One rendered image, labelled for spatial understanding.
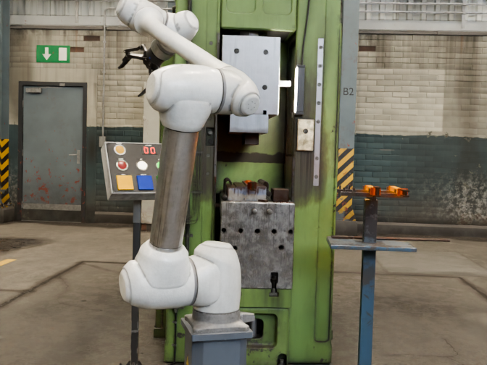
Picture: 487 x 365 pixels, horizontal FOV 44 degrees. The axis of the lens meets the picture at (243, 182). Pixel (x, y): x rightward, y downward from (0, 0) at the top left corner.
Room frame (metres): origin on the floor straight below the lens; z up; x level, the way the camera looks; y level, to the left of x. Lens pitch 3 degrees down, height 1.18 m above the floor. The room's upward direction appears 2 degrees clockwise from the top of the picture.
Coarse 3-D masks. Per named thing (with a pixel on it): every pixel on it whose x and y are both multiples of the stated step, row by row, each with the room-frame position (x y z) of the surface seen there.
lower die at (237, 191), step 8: (232, 184) 3.49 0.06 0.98; (240, 184) 3.34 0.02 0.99; (232, 192) 3.14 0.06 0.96; (240, 192) 3.14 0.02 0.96; (248, 192) 3.14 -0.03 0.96; (256, 192) 3.14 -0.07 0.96; (264, 192) 3.15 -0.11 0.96; (232, 200) 3.14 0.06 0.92; (240, 200) 3.14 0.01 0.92; (248, 200) 3.14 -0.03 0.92; (256, 200) 3.14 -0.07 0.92
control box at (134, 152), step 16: (112, 144) 2.94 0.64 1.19; (128, 144) 2.98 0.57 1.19; (144, 144) 3.02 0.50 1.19; (160, 144) 3.06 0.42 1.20; (112, 160) 2.90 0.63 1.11; (128, 160) 2.94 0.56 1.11; (144, 160) 2.98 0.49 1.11; (112, 176) 2.86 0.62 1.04; (112, 192) 2.81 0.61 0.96; (128, 192) 2.85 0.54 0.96; (144, 192) 2.89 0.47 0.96
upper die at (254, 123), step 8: (232, 120) 3.14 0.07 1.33; (240, 120) 3.14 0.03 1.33; (248, 120) 3.14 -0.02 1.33; (256, 120) 3.14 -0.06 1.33; (264, 120) 3.15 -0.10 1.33; (232, 128) 3.14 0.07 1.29; (240, 128) 3.14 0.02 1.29; (248, 128) 3.14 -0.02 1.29; (256, 128) 3.14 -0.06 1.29; (264, 128) 3.15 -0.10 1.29
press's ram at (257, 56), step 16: (224, 48) 3.13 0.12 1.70; (240, 48) 3.14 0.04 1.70; (256, 48) 3.14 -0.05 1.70; (272, 48) 3.15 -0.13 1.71; (240, 64) 3.14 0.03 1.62; (256, 64) 3.14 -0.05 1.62; (272, 64) 3.15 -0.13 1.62; (256, 80) 3.14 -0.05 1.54; (272, 80) 3.15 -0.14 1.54; (272, 96) 3.15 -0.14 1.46; (256, 112) 3.14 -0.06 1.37; (272, 112) 3.15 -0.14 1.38
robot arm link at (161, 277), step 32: (192, 64) 1.70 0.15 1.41; (160, 96) 1.63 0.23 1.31; (192, 96) 1.65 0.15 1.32; (192, 128) 1.69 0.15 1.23; (160, 160) 1.75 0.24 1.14; (192, 160) 1.75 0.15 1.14; (160, 192) 1.76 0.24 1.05; (160, 224) 1.77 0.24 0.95; (160, 256) 1.78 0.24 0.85; (128, 288) 1.78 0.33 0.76; (160, 288) 1.79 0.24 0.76; (192, 288) 1.85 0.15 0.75
